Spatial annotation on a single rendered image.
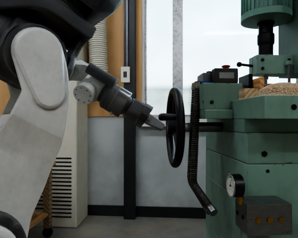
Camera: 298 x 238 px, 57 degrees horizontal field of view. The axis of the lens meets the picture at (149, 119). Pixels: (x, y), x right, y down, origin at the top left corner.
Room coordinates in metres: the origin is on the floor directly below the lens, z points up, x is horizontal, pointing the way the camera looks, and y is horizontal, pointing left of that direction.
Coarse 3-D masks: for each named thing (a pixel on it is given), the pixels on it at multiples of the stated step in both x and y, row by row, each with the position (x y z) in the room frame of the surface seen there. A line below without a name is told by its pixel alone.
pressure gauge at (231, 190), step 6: (228, 174) 0.75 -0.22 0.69; (234, 174) 0.74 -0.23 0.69; (228, 180) 0.76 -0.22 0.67; (234, 180) 0.72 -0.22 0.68; (240, 180) 0.72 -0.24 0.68; (228, 186) 0.76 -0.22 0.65; (234, 186) 0.71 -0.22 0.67; (240, 186) 0.71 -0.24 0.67; (228, 192) 0.76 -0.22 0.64; (234, 192) 0.71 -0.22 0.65; (240, 192) 0.71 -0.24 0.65; (240, 198) 0.74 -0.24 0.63
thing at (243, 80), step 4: (244, 76) 0.98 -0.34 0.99; (248, 76) 0.94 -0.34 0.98; (252, 76) 0.94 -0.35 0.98; (240, 80) 1.01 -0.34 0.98; (244, 80) 0.98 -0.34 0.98; (248, 80) 0.94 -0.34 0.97; (252, 80) 0.94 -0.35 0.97; (244, 84) 0.98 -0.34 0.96; (248, 84) 0.94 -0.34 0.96; (252, 84) 0.94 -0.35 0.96
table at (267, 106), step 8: (256, 96) 0.73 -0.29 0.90; (264, 96) 0.68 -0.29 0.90; (272, 96) 0.68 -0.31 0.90; (280, 96) 0.69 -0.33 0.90; (288, 96) 0.69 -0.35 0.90; (296, 96) 0.69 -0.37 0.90; (232, 104) 0.90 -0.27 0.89; (240, 104) 0.83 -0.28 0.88; (248, 104) 0.78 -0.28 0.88; (256, 104) 0.73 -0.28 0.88; (264, 104) 0.68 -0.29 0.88; (272, 104) 0.68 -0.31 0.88; (280, 104) 0.69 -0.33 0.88; (288, 104) 0.69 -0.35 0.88; (296, 104) 0.69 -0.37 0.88; (200, 112) 0.94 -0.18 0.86; (208, 112) 0.89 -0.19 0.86; (216, 112) 0.89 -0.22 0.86; (224, 112) 0.89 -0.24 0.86; (232, 112) 0.89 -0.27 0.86; (240, 112) 0.83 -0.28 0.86; (248, 112) 0.78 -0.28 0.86; (256, 112) 0.73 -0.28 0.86; (264, 112) 0.68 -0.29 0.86; (272, 112) 0.68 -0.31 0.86; (280, 112) 0.69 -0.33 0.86; (288, 112) 0.69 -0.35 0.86; (296, 112) 0.69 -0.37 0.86
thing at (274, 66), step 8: (256, 56) 0.98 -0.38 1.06; (264, 56) 0.98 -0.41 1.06; (272, 56) 0.98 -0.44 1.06; (280, 56) 0.98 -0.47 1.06; (288, 56) 0.98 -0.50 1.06; (256, 64) 0.98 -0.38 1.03; (264, 64) 0.98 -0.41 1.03; (272, 64) 0.98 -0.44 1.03; (280, 64) 0.98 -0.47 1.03; (256, 72) 0.98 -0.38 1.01; (264, 72) 0.98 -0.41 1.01; (272, 72) 0.98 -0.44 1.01; (280, 72) 0.98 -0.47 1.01
